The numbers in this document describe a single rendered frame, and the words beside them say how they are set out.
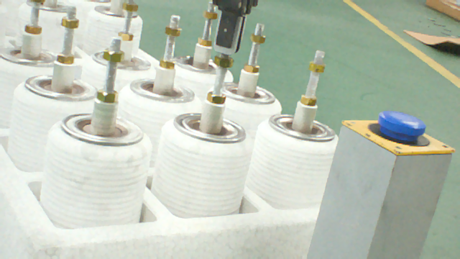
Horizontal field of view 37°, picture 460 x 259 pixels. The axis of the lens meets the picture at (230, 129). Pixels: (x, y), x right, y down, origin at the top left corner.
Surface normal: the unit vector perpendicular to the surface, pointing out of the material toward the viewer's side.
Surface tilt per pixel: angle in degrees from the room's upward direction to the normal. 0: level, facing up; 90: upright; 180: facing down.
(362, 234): 90
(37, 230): 0
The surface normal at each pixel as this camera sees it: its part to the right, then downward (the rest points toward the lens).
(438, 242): 0.20, -0.93
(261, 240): 0.51, 0.36
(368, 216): -0.84, 0.00
